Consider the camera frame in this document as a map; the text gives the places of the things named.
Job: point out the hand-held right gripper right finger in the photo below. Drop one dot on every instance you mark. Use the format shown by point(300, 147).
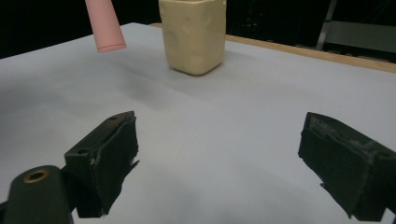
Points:
point(348, 165)

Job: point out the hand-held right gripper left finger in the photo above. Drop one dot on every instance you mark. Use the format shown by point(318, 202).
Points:
point(104, 161)

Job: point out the pink hairbrush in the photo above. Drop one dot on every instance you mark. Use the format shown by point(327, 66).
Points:
point(105, 26)

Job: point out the cream square ceramic cup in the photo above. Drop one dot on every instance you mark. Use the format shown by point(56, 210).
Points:
point(194, 35)

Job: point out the grey metal stand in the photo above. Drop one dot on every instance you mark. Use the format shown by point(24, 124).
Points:
point(358, 31)

